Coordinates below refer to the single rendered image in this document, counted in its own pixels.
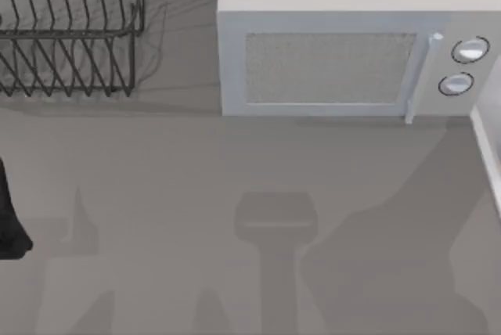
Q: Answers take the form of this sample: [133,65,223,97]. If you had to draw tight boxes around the microwave oven door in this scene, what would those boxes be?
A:
[218,11,448,117]

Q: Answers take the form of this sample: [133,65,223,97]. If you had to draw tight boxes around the black wire dish rack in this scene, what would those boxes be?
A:
[0,0,149,98]

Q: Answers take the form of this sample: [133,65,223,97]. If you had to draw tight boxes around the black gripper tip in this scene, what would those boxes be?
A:
[0,158,34,261]

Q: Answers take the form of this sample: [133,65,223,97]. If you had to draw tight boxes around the large white microwave knob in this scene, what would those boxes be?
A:
[451,36,491,64]

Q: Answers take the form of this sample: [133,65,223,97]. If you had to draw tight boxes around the pale microwave door handle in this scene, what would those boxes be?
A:
[404,31,445,124]

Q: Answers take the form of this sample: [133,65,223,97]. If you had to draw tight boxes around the small white microwave knob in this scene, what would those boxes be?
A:
[438,71,475,97]

